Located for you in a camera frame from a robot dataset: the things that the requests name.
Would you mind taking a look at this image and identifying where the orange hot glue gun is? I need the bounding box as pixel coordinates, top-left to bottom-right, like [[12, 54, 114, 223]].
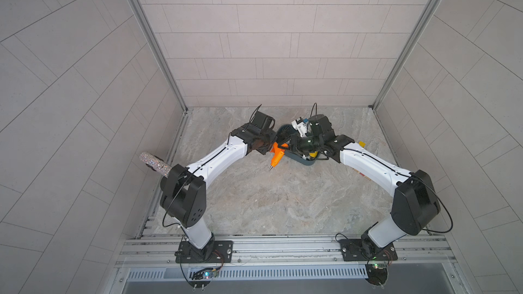
[[269, 142, 289, 170]]

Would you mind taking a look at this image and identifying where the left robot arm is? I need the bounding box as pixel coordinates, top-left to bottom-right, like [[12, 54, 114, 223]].
[[160, 124, 276, 250]]

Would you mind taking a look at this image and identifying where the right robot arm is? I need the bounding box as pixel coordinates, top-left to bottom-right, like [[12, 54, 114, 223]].
[[289, 135, 441, 257]]

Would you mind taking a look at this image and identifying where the teal plastic storage box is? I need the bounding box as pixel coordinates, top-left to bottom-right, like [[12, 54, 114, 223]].
[[275, 124, 319, 166]]

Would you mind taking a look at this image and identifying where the right circuit board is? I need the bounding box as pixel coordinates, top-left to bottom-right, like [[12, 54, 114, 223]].
[[366, 264, 388, 287]]

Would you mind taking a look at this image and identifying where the circuit board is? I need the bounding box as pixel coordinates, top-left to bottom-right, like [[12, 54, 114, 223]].
[[366, 264, 388, 287], [189, 268, 218, 291]]

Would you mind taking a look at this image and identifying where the left circuit board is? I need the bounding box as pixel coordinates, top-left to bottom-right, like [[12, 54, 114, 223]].
[[189, 268, 218, 291]]

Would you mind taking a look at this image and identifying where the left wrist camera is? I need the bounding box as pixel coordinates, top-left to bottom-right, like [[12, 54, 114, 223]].
[[250, 111, 275, 131]]

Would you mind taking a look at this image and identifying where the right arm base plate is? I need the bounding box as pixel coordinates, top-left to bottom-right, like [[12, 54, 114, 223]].
[[337, 238, 398, 262]]

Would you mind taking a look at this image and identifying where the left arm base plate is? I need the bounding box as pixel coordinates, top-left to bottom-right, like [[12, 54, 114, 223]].
[[175, 240, 234, 264]]

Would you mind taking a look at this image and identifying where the aluminium mounting rail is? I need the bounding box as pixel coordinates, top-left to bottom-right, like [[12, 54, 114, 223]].
[[115, 234, 457, 268]]

